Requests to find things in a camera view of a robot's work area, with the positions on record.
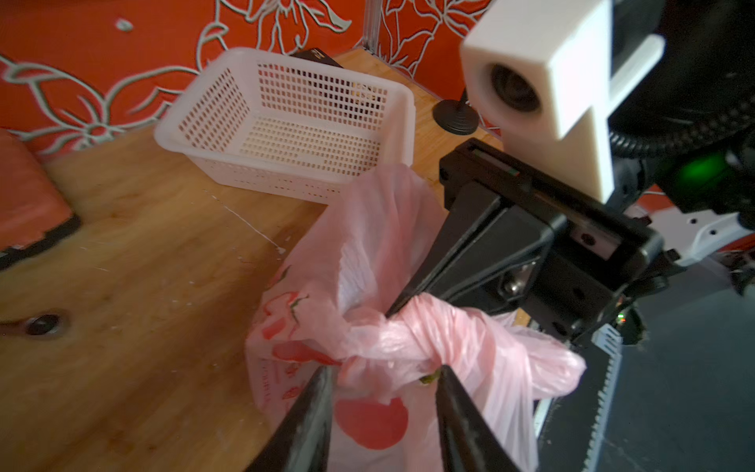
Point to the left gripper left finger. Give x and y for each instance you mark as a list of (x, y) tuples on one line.
[(301, 443)]

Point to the right black round stand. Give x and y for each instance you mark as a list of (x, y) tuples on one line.
[(456, 116)]

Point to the white perforated plastic basket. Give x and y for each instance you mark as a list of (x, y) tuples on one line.
[(288, 126)]

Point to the pink plastic bag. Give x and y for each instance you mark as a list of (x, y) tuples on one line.
[(328, 305)]

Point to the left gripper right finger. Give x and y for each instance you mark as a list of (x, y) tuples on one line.
[(467, 442)]

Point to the black box yellow label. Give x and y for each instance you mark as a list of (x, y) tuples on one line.
[(316, 55)]

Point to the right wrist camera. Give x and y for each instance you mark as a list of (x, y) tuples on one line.
[(541, 72)]

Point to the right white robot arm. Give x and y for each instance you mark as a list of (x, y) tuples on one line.
[(696, 184)]

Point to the orange plastic tool case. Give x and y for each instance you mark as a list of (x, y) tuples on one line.
[(34, 214)]

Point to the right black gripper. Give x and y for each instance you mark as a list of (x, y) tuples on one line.
[(516, 238)]

